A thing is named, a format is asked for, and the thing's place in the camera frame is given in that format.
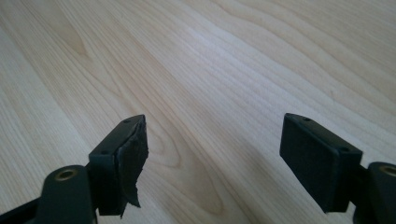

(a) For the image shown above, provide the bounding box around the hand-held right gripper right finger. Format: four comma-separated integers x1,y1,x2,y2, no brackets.
278,112,364,214

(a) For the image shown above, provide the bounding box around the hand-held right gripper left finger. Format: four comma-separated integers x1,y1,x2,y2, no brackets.
88,114,149,217

